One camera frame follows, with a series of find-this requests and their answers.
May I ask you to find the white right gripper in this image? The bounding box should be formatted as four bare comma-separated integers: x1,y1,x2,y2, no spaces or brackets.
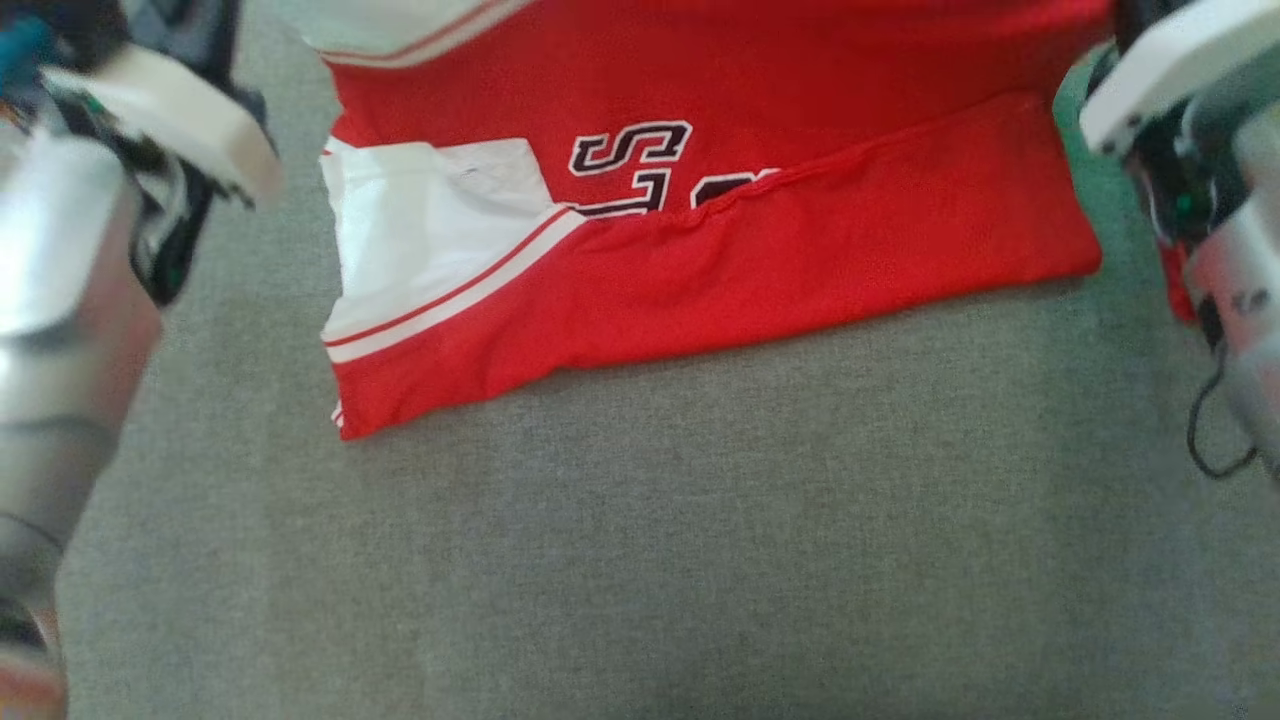
1078,0,1280,158

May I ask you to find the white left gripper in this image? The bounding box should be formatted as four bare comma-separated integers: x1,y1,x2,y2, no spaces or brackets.
40,0,286,208

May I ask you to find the red basketball jersey white trim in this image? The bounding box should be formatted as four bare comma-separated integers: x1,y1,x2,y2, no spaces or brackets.
320,0,1116,441

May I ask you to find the large grey sofa chaise seat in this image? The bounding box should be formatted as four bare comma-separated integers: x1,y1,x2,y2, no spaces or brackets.
60,0,1280,720

